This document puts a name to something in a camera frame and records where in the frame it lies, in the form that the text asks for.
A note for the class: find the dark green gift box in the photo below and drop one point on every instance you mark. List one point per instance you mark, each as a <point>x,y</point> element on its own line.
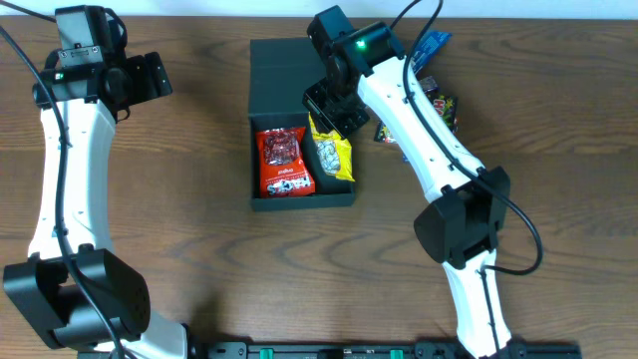
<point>281,70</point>

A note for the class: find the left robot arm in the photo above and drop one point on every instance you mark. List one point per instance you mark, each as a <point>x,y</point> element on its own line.
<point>73,290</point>

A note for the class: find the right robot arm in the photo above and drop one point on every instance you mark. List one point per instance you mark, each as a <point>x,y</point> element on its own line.
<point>369,66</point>

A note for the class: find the red Hacks candy bag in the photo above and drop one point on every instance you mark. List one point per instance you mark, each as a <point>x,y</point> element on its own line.
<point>282,171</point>

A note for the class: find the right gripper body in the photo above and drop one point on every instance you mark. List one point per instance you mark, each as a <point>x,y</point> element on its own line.
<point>334,107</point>

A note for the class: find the black Haribo candy bag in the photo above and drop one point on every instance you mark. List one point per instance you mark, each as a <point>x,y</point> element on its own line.
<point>445,105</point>

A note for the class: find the yellow candy bag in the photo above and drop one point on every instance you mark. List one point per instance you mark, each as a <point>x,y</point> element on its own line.
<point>334,153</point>

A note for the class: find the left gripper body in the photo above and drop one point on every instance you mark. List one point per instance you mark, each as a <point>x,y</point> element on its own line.
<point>151,76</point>

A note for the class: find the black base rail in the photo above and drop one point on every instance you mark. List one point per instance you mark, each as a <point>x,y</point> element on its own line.
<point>419,350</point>

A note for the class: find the blue Oreo snack pack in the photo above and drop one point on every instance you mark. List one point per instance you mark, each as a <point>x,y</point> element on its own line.
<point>428,47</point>

